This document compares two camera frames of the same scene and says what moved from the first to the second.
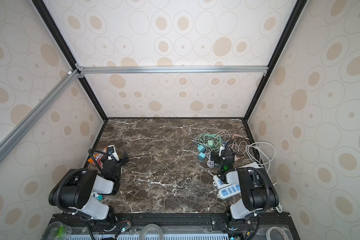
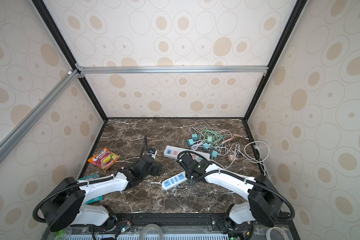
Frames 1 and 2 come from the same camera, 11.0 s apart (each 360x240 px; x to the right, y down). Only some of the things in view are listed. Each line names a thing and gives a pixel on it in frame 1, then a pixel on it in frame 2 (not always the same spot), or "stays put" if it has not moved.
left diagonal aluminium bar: [2, 149] stays put
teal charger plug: [201, 148] to [194, 137]
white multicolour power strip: [219, 183] to [173, 151]
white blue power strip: [229, 191] to [173, 182]
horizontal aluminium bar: [174, 69] stays put
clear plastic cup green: [57, 231] stays put
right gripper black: [233, 152] to [190, 181]
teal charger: [201, 156] to [190, 142]
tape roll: [269, 230] stays put
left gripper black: [122, 162] to [155, 170]
